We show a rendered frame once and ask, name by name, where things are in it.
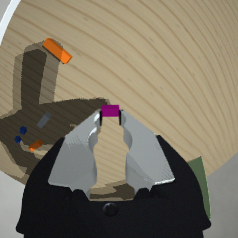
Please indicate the small blue cube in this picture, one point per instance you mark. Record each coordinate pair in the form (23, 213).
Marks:
(17, 139)
(23, 130)

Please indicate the orange rod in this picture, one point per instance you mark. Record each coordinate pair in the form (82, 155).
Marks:
(35, 145)
(57, 50)

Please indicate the magenta block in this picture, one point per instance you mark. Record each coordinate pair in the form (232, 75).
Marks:
(110, 110)

